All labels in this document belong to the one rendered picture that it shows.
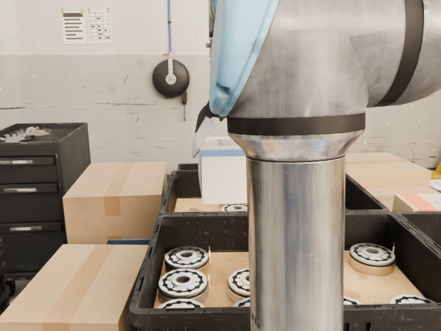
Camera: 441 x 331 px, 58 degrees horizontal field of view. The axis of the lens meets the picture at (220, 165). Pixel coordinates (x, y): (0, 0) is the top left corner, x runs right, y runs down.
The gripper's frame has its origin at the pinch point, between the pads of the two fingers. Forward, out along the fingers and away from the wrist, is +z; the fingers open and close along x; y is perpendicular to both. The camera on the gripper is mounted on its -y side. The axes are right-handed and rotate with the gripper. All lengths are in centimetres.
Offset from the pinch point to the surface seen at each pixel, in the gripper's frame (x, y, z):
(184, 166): 10, 185, 52
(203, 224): 5.0, 11.8, 19.8
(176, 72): 15, 307, -8
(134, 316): 17.5, -25.8, 18.6
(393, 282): -36.4, -6.0, 27.8
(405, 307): -25.3, -28.3, 18.0
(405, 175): -73, 54, 22
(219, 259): 1.2, 8.0, 27.7
